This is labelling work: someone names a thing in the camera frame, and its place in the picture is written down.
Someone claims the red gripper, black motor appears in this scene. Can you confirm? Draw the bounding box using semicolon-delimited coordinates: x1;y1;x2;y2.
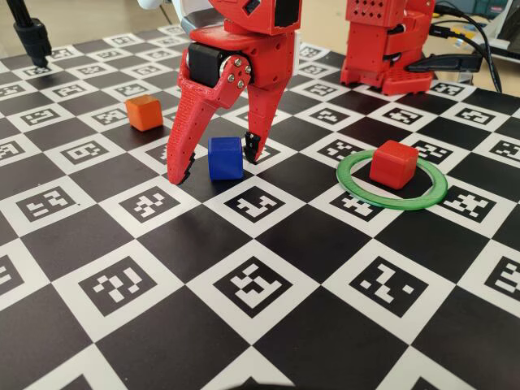
167;28;296;186

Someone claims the blue cube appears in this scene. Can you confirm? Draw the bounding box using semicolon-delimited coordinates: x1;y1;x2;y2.
207;136;245;182

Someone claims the red cube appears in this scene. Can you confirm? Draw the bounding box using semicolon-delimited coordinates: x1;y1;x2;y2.
369;140;419;190

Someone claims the orange cube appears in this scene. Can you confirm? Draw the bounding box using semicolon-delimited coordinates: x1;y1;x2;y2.
124;93;164;132

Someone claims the black white marker checkerboard mat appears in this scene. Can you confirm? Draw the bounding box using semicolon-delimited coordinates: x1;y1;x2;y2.
0;22;520;390

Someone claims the black holder edge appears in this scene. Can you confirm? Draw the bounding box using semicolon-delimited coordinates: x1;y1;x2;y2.
237;379;296;390

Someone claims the dark green storage case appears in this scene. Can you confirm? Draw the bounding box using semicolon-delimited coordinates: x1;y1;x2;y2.
474;0;509;17

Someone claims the black device corner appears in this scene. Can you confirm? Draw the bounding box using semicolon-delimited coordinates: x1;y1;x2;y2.
497;15;520;46

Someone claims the white wrist camera with mount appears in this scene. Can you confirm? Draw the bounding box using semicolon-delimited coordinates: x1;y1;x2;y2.
136;0;225;33

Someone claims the green flat ring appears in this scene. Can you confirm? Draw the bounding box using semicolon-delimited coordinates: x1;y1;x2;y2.
336;149;449;211

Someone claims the black clamp handle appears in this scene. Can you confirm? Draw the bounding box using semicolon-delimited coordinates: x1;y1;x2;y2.
407;54;484;75

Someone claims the black USB plug cable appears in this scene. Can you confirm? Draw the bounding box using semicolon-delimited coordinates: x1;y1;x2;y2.
429;22;488;40

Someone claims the thick black cable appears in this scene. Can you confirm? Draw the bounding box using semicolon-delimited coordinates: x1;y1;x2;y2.
433;2;503;93

